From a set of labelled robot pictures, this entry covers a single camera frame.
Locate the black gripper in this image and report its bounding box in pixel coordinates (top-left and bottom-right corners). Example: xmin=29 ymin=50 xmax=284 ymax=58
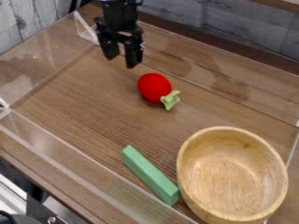
xmin=94 ymin=0 xmax=144 ymax=68

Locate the red plush fruit green stem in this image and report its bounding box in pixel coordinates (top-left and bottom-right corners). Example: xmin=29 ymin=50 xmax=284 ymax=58
xmin=138 ymin=73 xmax=180 ymax=111

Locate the green rectangular block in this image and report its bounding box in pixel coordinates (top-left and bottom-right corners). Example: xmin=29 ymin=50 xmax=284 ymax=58
xmin=122 ymin=145 xmax=180 ymax=206

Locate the wooden bowl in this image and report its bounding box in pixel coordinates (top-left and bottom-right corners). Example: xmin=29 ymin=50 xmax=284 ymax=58
xmin=176 ymin=126 xmax=288 ymax=224

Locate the clear acrylic triangle bracket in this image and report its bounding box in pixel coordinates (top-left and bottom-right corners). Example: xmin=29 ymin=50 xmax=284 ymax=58
xmin=74 ymin=10 xmax=99 ymax=45

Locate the clear acrylic enclosure wall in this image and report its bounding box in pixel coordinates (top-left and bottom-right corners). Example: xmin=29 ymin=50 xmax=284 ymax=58
xmin=0 ymin=13 xmax=299 ymax=224

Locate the black metal frame bracket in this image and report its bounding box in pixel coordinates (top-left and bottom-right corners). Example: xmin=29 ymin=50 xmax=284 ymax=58
xmin=25 ymin=185 xmax=76 ymax=224

